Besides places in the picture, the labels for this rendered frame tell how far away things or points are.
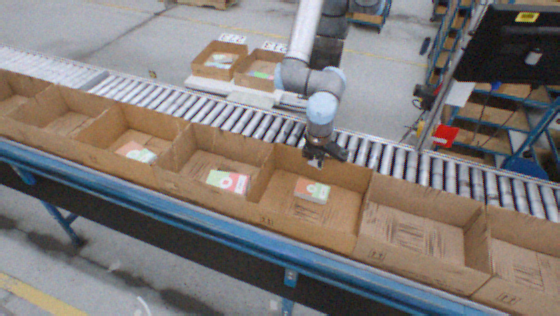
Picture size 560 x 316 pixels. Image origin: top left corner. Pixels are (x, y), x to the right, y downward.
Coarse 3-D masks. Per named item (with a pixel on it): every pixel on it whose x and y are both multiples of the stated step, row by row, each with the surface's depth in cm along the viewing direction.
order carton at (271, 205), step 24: (264, 168) 121; (288, 168) 135; (312, 168) 130; (336, 168) 124; (360, 168) 119; (264, 192) 130; (288, 192) 130; (336, 192) 130; (360, 192) 129; (264, 216) 112; (288, 216) 106; (312, 216) 124; (336, 216) 123; (360, 216) 116; (312, 240) 112; (336, 240) 106
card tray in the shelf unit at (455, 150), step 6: (438, 120) 249; (456, 144) 240; (438, 150) 223; (444, 150) 222; (450, 150) 235; (456, 150) 235; (462, 150) 236; (468, 150) 236; (474, 150) 236; (456, 156) 221; (462, 156) 219; (468, 156) 218; (474, 156) 231; (480, 156) 224; (474, 162) 219; (480, 162) 218
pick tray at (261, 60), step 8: (256, 48) 233; (248, 56) 225; (256, 56) 238; (264, 56) 236; (272, 56) 233; (280, 56) 231; (240, 64) 216; (248, 64) 228; (256, 64) 234; (264, 64) 234; (272, 64) 234; (240, 72) 219; (264, 72) 226; (272, 72) 226; (240, 80) 210; (248, 80) 208; (256, 80) 206; (264, 80) 204; (272, 80) 202; (248, 88) 212; (256, 88) 210; (264, 88) 208; (272, 88) 206
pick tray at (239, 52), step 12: (204, 48) 230; (216, 48) 245; (228, 48) 242; (240, 48) 239; (192, 60) 217; (204, 60) 234; (240, 60) 227; (192, 72) 219; (204, 72) 217; (216, 72) 214; (228, 72) 212
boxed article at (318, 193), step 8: (304, 184) 129; (312, 184) 128; (320, 184) 128; (296, 192) 127; (304, 192) 126; (312, 192) 126; (320, 192) 126; (328, 192) 126; (312, 200) 127; (320, 200) 125
